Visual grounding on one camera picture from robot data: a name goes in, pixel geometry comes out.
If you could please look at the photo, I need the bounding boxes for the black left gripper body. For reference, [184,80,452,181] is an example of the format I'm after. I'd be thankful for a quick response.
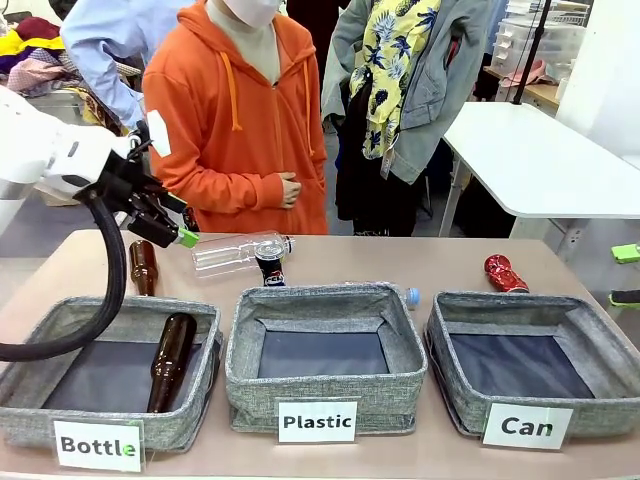
[74,148,169,229]

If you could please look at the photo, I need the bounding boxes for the person's right forearm orange sleeve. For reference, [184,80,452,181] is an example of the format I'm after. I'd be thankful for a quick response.
[158,162,286,222]

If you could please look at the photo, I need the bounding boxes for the crushed black blue can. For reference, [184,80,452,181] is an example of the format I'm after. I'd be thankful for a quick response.
[254,248,288,289]

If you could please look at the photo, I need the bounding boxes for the crushed red can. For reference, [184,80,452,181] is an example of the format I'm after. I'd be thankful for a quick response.
[483,253,531,295]

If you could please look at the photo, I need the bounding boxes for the grey fabric basket can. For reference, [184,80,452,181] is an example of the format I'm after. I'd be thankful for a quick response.
[423,290,640,442]

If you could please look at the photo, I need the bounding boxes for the white sign reading Can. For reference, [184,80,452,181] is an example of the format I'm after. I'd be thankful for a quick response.
[480,401,575,452]

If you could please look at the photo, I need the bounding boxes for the grey fabric basket plastic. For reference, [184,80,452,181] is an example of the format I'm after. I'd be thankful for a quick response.
[224,281,430,436]

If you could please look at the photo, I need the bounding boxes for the grey fabric basket bottle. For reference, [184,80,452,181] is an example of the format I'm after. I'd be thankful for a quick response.
[0,294,225,454]

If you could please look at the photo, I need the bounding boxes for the person's right hand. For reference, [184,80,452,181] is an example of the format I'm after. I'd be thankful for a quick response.
[278,171,303,209]

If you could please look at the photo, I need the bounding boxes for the short brown glass bottle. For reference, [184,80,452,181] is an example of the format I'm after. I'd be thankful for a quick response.
[128,239,158,298]

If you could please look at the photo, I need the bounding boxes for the clear plastic bottle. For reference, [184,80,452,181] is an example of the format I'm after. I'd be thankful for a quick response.
[190,230,297,280]

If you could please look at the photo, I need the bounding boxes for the person in orange hoodie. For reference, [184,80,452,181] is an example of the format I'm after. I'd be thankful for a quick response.
[142,0,330,236]

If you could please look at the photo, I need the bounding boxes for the white side table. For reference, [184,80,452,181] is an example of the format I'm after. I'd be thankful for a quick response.
[438,100,640,240]

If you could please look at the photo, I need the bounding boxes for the long brown glass bottle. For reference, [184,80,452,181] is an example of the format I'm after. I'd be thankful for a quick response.
[145,312,198,414]

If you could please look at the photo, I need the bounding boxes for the person in light blue shirt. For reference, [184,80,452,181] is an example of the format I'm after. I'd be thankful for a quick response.
[58,0,196,130]

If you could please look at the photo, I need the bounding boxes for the pile of colourful clothes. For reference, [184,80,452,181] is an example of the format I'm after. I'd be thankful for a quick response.
[0,14,87,94]

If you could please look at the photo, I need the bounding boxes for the pink cloth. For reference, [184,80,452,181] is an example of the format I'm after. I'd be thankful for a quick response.
[499,59,547,89]

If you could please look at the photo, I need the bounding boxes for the white face mask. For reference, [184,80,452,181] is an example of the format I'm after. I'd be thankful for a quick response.
[219,0,282,25]

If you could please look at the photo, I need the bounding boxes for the plastic bottle with blue cap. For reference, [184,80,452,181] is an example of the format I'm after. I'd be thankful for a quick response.
[398,285,422,311]

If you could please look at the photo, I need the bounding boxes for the white sign reading Bottle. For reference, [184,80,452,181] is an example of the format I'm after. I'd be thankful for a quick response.
[52,418,146,474]

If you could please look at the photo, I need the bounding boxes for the black stand pole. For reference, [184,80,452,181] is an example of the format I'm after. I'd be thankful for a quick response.
[511,0,553,106]

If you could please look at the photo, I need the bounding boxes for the clear plastic storage boxes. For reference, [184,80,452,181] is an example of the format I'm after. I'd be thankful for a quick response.
[488,13,587,77]

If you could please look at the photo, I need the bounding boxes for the white sign reading Plastic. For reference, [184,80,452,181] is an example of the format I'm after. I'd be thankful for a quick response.
[276,396,361,445]

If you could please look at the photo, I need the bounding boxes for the person in denim jacket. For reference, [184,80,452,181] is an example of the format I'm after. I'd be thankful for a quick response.
[320,0,494,238]

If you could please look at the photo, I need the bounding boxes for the black corrugated cable hose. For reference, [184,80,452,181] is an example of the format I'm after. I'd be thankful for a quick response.
[0,188,129,363]

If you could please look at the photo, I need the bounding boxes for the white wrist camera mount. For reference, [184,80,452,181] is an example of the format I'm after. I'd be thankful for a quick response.
[143,108,172,157]

